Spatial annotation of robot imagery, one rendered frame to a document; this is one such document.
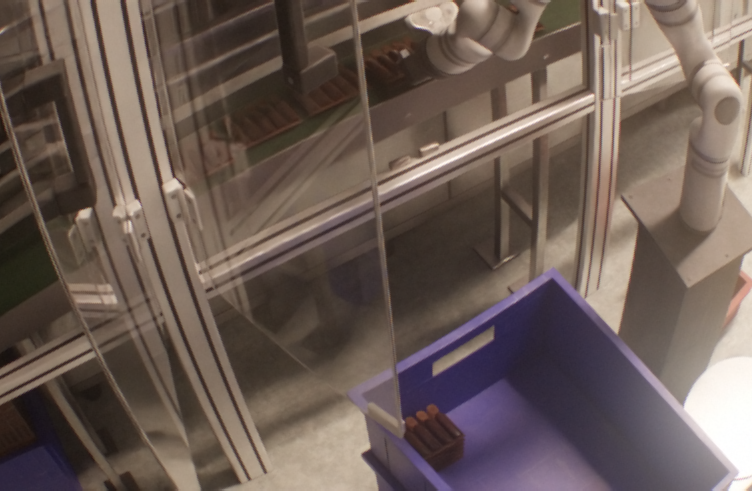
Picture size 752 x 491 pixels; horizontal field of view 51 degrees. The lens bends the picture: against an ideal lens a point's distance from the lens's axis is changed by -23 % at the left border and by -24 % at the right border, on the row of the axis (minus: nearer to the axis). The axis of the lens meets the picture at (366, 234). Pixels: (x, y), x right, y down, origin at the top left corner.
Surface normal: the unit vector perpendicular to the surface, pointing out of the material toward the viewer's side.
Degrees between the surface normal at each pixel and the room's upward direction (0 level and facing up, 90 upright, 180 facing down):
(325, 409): 0
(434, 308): 0
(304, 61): 90
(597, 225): 90
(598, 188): 90
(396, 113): 90
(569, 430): 0
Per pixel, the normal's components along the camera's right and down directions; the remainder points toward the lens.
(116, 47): 0.51, 0.59
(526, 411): -0.08, -0.68
